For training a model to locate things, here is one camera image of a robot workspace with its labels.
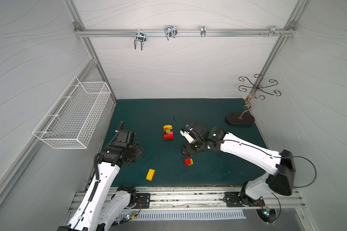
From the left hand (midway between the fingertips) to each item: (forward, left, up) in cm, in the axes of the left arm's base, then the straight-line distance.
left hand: (139, 152), depth 74 cm
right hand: (+2, -25, +2) cm, 25 cm away
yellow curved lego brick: (+26, -13, -13) cm, 32 cm away
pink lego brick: (+21, -15, -14) cm, 30 cm away
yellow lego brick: (-7, -5, -14) cm, 16 cm away
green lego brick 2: (+22, -13, -13) cm, 29 cm away
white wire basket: (+9, +32, +15) cm, 37 cm away
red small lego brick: (+1, -26, -13) cm, 29 cm away
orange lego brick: (+24, -12, -13) cm, 30 cm away
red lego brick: (+18, -14, -13) cm, 27 cm away
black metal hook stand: (+36, -66, -14) cm, 77 cm away
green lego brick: (+1, -29, -14) cm, 32 cm away
